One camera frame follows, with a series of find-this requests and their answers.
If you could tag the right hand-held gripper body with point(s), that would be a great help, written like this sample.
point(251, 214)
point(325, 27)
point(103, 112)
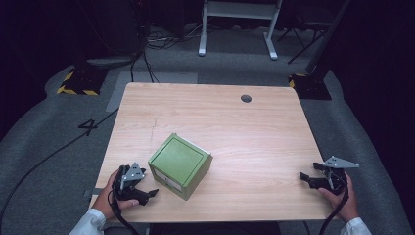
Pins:
point(336, 181)

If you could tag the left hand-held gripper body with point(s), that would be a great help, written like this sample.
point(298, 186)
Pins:
point(130, 176)

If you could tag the person's right hand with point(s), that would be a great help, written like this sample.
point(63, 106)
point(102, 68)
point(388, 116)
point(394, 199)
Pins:
point(349, 205)

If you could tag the person's left hand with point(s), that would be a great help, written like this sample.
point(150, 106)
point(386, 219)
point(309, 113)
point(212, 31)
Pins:
point(106, 202)

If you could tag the green box with drawer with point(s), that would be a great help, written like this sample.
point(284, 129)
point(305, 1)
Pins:
point(177, 161)

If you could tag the black yellow striped stand base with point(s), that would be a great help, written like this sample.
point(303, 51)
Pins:
point(310, 86)
point(81, 83)

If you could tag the grey slanted stand pole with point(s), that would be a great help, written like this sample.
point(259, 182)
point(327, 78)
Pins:
point(326, 39)

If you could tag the black tripod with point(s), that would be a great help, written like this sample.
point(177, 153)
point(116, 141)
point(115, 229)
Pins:
point(305, 31)

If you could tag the dark equipment stand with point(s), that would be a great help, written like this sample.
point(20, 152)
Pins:
point(114, 36)

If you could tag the white metal stand frame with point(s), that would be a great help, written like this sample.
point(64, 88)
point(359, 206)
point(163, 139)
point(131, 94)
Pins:
point(239, 9)

